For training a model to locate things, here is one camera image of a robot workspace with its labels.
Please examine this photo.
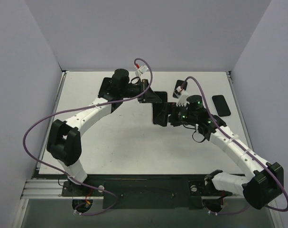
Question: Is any black phone clear case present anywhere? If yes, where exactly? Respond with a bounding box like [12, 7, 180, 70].
[172, 80, 187, 98]

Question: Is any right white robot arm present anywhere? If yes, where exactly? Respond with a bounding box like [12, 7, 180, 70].
[152, 95, 284, 209]

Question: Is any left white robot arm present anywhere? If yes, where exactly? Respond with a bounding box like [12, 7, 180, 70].
[46, 65, 162, 196]

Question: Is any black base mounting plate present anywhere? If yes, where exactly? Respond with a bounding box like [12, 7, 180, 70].
[62, 174, 232, 209]

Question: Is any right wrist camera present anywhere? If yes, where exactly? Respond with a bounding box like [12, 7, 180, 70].
[176, 90, 189, 106]

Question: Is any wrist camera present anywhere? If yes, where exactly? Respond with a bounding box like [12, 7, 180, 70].
[176, 90, 189, 106]
[135, 64, 149, 78]

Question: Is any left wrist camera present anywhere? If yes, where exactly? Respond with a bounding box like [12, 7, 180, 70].
[135, 64, 149, 78]

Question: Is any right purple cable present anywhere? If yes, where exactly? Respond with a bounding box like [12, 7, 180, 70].
[176, 76, 288, 214]

